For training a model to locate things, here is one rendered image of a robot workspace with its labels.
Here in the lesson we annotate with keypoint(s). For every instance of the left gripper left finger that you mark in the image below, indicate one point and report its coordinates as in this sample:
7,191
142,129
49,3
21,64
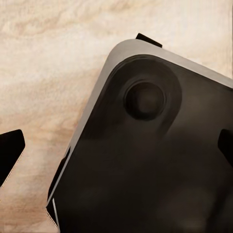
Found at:
11,146

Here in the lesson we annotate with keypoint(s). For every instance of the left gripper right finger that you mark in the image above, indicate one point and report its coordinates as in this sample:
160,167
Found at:
225,144

